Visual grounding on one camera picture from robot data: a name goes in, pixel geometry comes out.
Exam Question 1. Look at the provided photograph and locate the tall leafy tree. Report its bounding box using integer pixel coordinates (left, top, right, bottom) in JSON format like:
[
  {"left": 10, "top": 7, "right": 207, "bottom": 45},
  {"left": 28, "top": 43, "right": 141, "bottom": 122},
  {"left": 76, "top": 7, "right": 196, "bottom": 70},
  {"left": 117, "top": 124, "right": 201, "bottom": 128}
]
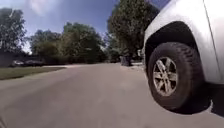
[{"left": 0, "top": 7, "right": 28, "bottom": 54}]

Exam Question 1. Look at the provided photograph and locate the row of trees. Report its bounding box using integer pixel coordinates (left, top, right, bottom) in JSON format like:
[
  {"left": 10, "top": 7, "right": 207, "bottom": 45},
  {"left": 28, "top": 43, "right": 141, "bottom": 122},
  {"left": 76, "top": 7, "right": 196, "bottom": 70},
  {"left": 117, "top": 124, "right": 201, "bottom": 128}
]
[{"left": 29, "top": 21, "right": 108, "bottom": 65}]

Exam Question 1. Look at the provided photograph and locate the dark low building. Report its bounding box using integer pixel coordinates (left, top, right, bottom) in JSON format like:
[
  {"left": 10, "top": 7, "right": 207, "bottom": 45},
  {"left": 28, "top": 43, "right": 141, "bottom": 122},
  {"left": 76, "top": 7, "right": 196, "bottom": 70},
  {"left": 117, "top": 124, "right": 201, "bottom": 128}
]
[{"left": 0, "top": 50, "right": 44, "bottom": 68}]

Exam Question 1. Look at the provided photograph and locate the dark vehicle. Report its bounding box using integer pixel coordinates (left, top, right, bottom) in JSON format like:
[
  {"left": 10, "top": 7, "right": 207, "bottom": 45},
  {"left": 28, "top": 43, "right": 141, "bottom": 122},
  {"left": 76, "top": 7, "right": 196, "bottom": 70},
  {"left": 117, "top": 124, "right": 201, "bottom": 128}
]
[{"left": 23, "top": 59, "right": 45, "bottom": 67}]

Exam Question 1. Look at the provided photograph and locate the grass verge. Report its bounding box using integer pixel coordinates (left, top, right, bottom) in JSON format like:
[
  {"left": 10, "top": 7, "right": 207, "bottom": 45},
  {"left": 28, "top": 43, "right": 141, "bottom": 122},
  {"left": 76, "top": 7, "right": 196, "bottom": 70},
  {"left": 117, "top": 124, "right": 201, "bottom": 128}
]
[{"left": 0, "top": 66, "right": 67, "bottom": 81}]

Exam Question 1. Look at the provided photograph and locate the grey asphalt road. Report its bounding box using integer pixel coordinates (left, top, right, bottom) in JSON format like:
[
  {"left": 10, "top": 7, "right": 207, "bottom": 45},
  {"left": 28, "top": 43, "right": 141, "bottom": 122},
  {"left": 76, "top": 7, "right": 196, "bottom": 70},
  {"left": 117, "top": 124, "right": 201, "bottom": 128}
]
[{"left": 0, "top": 62, "right": 224, "bottom": 128}]

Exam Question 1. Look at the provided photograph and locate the pale vehicle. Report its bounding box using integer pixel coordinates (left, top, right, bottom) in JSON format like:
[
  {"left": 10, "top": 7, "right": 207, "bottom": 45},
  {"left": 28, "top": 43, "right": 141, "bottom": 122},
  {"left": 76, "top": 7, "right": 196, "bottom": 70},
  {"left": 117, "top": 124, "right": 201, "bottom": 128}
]
[{"left": 11, "top": 59, "right": 26, "bottom": 68}]

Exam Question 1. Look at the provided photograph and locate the white pickup truck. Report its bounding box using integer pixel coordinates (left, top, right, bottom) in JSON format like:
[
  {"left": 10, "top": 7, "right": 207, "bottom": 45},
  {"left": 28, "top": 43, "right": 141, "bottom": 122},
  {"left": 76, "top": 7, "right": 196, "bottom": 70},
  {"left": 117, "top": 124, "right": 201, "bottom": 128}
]
[{"left": 137, "top": 0, "right": 224, "bottom": 115}]

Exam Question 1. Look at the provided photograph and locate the large dark green tree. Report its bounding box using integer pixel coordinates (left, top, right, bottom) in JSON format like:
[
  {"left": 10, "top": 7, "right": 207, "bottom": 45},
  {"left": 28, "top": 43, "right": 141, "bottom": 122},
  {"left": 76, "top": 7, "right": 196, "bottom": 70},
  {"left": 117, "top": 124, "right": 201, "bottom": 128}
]
[{"left": 106, "top": 0, "right": 160, "bottom": 64}]

